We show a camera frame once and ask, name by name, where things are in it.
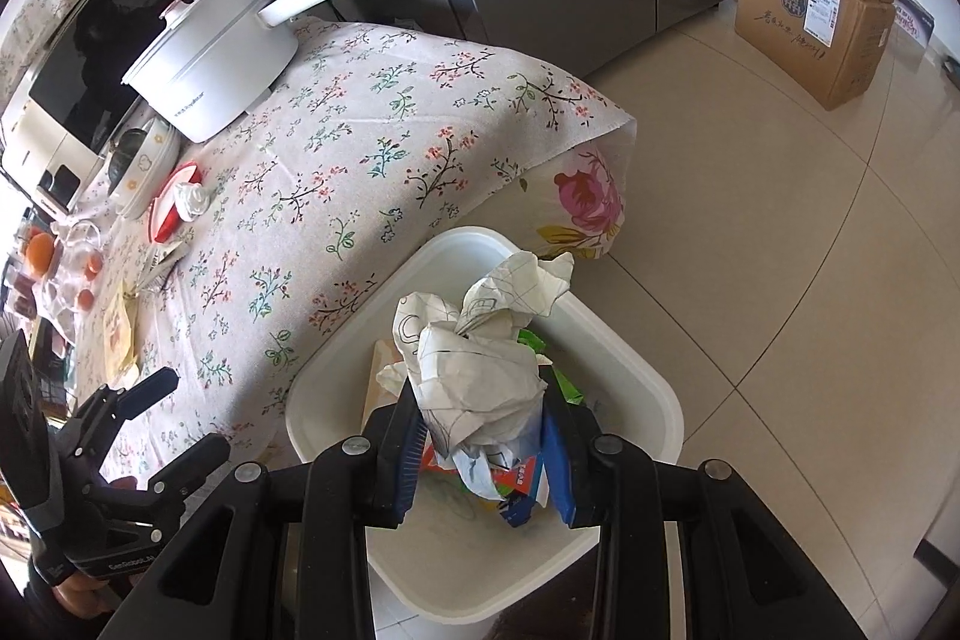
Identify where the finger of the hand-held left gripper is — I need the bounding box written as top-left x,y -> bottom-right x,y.
71,367 -> 179,455
111,433 -> 230,522

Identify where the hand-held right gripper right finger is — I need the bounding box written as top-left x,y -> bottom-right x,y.
543,371 -> 925,640

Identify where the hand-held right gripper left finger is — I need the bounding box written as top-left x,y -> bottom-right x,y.
101,377 -> 433,640

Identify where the green wrapper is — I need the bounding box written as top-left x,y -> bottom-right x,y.
517,329 -> 587,410

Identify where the white plastic bin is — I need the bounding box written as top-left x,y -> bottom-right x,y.
285,225 -> 684,627

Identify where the white printed paper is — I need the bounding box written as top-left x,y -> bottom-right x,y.
376,249 -> 575,503

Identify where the person's left hand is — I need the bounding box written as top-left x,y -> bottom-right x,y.
54,574 -> 113,623

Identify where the beige snack packet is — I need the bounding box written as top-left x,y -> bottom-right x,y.
100,278 -> 141,380

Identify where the glass teapot with wooden lid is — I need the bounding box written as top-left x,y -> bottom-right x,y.
43,218 -> 107,313

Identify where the red rimmed plate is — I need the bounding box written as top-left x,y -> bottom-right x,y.
147,161 -> 203,246

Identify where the large orange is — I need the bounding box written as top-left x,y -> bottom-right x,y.
25,232 -> 58,278

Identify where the crumpled white tissue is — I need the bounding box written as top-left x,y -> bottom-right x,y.
172,178 -> 215,222

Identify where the beige bowl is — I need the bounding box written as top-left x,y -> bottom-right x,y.
109,117 -> 183,200

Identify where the white air fryer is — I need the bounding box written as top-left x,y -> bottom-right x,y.
0,141 -> 85,215

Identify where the rose print cloth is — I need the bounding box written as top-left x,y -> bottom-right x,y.
516,122 -> 639,264

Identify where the white electric pot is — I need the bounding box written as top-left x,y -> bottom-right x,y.
121,0 -> 423,145

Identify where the black microwave oven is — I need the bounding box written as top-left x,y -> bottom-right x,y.
0,0 -> 265,193

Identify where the blue and white printed box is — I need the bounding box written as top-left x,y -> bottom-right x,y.
892,0 -> 938,46

